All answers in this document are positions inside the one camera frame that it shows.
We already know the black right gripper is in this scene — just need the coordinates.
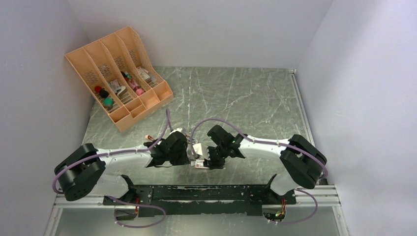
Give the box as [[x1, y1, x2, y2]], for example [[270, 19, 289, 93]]
[[202, 144, 229, 170]]

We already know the small staple box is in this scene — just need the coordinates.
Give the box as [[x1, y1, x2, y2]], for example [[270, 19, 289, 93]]
[[191, 159, 209, 169]]

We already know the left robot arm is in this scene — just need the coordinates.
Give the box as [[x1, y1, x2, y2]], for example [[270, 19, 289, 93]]
[[53, 131, 190, 205]]

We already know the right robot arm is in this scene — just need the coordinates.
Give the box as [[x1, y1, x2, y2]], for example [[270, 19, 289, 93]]
[[193, 125, 327, 204]]

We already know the grey white stapler in organizer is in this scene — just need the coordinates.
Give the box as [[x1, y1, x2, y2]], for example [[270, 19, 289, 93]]
[[116, 86, 126, 97]]

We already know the green stamp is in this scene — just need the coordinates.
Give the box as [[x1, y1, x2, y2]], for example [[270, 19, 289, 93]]
[[102, 97, 114, 110]]

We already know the black round stamp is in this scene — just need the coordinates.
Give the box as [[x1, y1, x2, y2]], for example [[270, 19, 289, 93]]
[[98, 89, 109, 99]]

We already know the peach plastic file organizer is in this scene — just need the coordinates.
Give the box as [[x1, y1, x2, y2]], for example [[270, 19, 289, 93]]
[[65, 27, 174, 132]]

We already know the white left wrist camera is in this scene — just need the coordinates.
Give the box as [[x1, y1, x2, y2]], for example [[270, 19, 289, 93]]
[[170, 128, 186, 136]]

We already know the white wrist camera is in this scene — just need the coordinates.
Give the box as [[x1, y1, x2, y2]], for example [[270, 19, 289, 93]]
[[193, 143, 207, 159], [170, 128, 186, 136]]

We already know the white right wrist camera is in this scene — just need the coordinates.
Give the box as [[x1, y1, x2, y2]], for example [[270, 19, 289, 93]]
[[193, 143, 207, 159]]

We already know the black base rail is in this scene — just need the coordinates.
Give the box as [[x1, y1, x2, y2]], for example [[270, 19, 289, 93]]
[[103, 184, 296, 217]]

